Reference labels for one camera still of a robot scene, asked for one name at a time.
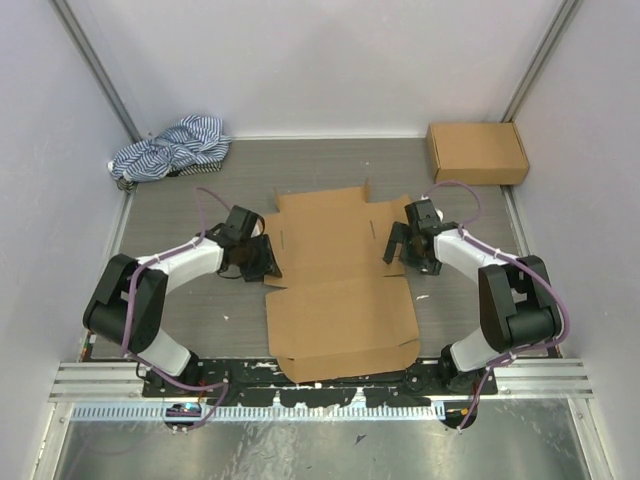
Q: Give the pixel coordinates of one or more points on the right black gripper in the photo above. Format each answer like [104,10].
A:
[426,265]

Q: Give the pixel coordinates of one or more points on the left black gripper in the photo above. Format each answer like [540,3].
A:
[268,264]

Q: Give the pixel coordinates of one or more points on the folded brown cardboard box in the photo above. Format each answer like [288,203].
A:
[481,153]

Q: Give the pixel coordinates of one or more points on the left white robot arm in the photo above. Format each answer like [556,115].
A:
[127,304]

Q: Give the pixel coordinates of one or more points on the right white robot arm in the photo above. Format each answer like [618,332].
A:
[517,306]

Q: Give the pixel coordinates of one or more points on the slotted cable duct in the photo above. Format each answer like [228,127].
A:
[150,411]

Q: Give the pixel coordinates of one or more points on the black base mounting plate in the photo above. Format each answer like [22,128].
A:
[320,392]

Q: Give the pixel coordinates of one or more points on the brown cardboard box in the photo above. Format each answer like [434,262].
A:
[338,310]
[481,153]

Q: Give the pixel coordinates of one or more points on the aluminium front rail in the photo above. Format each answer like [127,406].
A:
[534,377]

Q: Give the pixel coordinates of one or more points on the blue striped cloth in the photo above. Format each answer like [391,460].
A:
[195,144]

